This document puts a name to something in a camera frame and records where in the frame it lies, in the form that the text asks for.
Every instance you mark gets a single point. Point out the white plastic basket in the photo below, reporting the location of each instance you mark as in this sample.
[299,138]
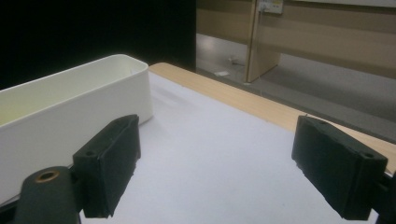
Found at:
[62,124]

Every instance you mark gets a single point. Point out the white paper scrap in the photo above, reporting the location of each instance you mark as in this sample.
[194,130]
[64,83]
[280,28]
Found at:
[221,73]

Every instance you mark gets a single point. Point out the wooden cabinet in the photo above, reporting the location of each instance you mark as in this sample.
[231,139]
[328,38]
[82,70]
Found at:
[327,40]

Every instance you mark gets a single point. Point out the white wall socket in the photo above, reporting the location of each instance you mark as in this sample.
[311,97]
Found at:
[271,6]

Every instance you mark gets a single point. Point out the white table mat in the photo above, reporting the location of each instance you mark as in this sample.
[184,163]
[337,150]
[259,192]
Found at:
[202,155]

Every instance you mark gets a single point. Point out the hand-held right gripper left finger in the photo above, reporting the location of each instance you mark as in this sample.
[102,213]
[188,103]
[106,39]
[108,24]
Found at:
[109,165]

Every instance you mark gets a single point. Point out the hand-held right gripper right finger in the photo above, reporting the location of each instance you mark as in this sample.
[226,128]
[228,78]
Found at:
[339,168]

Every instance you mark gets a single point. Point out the black curtain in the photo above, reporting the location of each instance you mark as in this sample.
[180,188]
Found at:
[93,28]

